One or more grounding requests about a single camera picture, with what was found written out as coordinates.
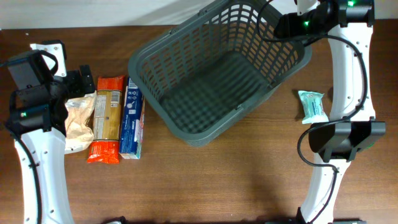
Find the beige snack bag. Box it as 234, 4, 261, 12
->
65, 91, 96, 154

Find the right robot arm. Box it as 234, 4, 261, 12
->
274, 0, 386, 223

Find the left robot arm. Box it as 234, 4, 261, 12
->
4, 50, 95, 223

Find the teal white wipes pack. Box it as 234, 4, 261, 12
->
298, 90, 329, 124

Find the orange pasta packet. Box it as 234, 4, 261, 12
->
87, 76, 125, 164

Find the blue cardboard box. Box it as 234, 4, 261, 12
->
119, 78, 145, 159

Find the grey plastic basket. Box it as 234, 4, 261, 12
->
128, 1, 312, 147

